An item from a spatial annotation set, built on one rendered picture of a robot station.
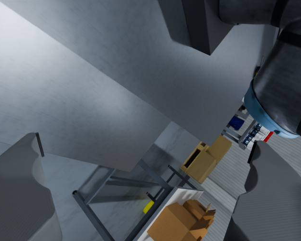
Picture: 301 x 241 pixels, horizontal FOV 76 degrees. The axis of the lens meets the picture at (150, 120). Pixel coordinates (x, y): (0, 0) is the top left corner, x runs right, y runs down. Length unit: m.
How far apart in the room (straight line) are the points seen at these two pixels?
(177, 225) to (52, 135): 1.50
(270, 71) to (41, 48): 0.33
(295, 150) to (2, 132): 6.12
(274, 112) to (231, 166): 5.52
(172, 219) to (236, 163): 4.34
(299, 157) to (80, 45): 6.07
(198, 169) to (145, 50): 4.38
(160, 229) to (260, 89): 1.55
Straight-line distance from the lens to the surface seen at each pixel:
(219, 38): 0.46
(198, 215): 2.58
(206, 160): 4.67
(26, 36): 0.25
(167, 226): 1.77
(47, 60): 0.27
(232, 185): 5.84
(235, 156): 5.93
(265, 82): 0.38
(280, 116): 0.38
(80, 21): 0.27
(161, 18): 0.37
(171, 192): 1.67
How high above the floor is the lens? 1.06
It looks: 28 degrees down
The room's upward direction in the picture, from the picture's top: 127 degrees clockwise
